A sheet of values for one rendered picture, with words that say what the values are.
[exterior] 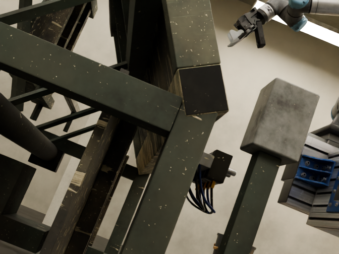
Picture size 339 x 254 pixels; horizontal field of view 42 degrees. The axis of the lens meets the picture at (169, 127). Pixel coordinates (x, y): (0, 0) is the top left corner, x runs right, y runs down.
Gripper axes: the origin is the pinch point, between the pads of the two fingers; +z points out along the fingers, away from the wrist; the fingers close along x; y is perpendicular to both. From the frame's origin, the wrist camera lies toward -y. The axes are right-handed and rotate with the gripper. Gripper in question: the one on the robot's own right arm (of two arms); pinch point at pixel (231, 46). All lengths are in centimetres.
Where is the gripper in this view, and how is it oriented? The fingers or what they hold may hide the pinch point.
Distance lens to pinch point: 198.9
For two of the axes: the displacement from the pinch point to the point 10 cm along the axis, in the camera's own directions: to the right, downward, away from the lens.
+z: -7.7, 6.1, -1.8
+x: 1.3, -1.3, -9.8
